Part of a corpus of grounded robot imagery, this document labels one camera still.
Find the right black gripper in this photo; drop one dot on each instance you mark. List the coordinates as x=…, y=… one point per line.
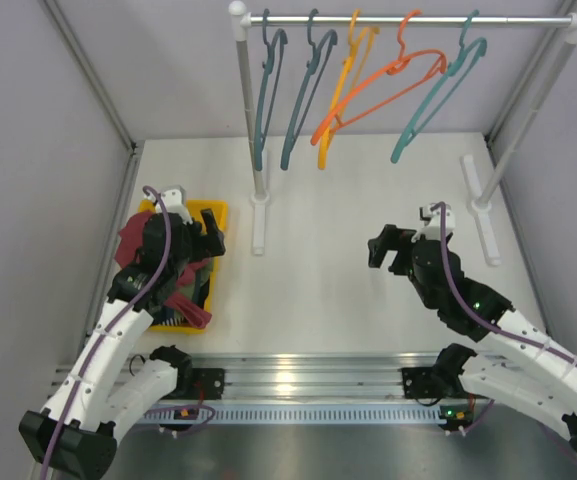
x=389, y=240

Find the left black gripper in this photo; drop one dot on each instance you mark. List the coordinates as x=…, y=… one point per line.
x=200, y=239

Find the teal green hanger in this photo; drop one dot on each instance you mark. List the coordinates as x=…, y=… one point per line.
x=469, y=54

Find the red tank top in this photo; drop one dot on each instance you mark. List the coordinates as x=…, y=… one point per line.
x=131, y=238

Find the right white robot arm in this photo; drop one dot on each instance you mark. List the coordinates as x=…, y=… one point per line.
x=537, y=376

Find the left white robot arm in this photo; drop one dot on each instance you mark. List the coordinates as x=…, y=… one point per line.
x=79, y=429

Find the dark teal hanger leftmost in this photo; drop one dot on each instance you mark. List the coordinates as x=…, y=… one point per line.
x=271, y=71

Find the dark teal hanger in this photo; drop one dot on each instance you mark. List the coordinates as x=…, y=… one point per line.
x=315, y=67
x=271, y=71

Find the yellow plastic bin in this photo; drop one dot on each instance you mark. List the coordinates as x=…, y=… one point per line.
x=220, y=210

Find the green clothes pile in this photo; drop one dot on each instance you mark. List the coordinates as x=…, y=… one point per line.
x=186, y=306

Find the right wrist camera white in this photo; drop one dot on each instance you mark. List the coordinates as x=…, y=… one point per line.
x=431, y=216

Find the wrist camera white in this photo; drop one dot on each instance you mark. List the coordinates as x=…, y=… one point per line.
x=174, y=198
x=431, y=216

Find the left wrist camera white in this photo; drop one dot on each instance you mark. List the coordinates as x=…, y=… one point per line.
x=174, y=198

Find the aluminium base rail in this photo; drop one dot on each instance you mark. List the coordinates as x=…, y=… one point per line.
x=301, y=378

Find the slotted white cable duct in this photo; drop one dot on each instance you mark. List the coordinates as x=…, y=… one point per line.
x=307, y=414

